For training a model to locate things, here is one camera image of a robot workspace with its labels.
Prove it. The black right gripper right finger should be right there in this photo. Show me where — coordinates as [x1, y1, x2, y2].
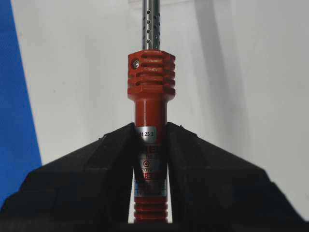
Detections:
[167, 123, 309, 232]

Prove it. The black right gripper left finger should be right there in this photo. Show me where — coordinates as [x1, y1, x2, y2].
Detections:
[0, 124, 138, 232]

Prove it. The red soldering iron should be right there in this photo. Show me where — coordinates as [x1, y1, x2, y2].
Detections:
[127, 0, 175, 223]

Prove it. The blue cloth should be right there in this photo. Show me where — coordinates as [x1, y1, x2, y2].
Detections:
[0, 0, 42, 203]

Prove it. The white board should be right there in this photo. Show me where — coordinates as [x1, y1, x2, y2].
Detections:
[11, 0, 309, 220]

